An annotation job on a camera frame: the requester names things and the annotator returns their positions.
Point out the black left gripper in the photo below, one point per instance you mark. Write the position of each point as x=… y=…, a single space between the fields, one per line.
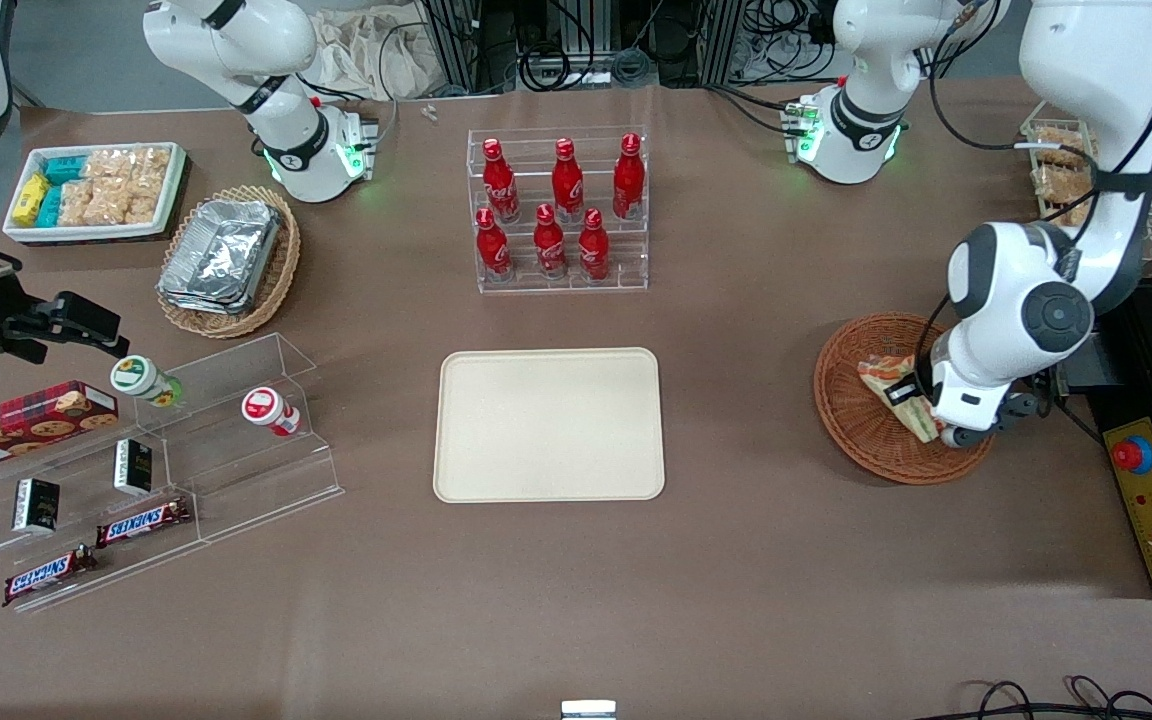
x=924 y=373

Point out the triangular sandwich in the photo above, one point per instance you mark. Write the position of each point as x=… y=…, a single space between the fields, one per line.
x=876 y=375

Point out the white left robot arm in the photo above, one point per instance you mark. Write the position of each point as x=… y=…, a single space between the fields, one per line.
x=1026 y=290

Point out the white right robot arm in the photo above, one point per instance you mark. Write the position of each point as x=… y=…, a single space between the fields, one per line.
x=236 y=40

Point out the brown wicker basket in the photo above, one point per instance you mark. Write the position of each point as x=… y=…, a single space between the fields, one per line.
x=846 y=420

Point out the white rectangular snack tray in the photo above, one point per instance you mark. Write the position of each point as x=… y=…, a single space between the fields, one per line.
x=26 y=232

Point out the light oval wicker basket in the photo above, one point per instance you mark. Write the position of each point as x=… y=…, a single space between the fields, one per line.
x=283 y=270

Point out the cream plastic tray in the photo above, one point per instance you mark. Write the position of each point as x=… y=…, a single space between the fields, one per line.
x=546 y=425

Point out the green lid drink bottle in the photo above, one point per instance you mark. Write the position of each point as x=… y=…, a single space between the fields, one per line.
x=136 y=377

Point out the red cookie box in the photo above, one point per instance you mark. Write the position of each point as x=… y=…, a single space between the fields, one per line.
x=26 y=425

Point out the teal snack packet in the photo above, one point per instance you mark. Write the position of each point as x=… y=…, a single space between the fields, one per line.
x=66 y=170
x=50 y=206

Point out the clear rice cracker bag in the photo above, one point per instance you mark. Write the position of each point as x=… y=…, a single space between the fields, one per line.
x=116 y=205
x=151 y=185
x=108 y=168
x=78 y=204

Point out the yellow snack packet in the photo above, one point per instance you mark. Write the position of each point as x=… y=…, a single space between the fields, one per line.
x=30 y=200

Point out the small black box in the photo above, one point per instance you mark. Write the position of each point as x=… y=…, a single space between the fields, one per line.
x=36 y=505
x=133 y=467

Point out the grey metal box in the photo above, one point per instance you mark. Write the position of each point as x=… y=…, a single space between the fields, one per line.
x=1086 y=368

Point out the stacked aluminium foil containers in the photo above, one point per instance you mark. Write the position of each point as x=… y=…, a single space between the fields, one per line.
x=221 y=255

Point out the Snickers chocolate bar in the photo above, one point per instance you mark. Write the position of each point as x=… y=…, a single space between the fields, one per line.
x=46 y=575
x=141 y=522

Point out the red lid drink bottle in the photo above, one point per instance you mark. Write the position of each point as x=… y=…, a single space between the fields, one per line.
x=264 y=407

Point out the clear acrylic tiered shelf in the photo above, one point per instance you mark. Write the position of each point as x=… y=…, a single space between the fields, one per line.
x=236 y=470

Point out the red emergency stop button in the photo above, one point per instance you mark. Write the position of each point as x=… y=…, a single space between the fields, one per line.
x=1131 y=455

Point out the black equipment base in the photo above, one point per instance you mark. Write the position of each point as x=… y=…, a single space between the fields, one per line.
x=1141 y=350

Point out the fried snack bag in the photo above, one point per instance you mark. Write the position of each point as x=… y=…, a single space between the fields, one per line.
x=1061 y=183
x=1068 y=212
x=1058 y=147

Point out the red cola bottle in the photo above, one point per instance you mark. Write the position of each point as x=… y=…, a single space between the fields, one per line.
x=567 y=185
x=550 y=248
x=593 y=250
x=493 y=250
x=500 y=185
x=628 y=180

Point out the clear acrylic bottle rack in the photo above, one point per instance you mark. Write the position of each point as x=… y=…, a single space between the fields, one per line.
x=522 y=285

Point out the beige cloth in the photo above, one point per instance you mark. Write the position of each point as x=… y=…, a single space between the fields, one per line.
x=366 y=50

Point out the small white object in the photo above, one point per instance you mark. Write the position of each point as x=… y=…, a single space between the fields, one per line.
x=588 y=710

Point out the aluminium frame rack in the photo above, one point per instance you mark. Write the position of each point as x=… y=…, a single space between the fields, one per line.
x=456 y=40

